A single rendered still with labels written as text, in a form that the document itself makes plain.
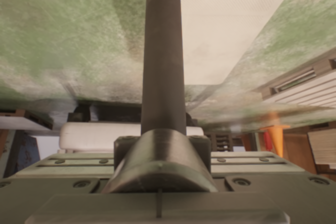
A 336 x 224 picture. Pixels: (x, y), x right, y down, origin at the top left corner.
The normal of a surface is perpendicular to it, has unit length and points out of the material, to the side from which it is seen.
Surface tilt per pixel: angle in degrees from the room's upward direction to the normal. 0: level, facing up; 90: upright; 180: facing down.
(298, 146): 90
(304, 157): 90
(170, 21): 90
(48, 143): 90
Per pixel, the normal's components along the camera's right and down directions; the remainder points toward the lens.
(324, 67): -0.96, -0.07
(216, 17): 0.01, 0.94
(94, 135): 0.21, -0.30
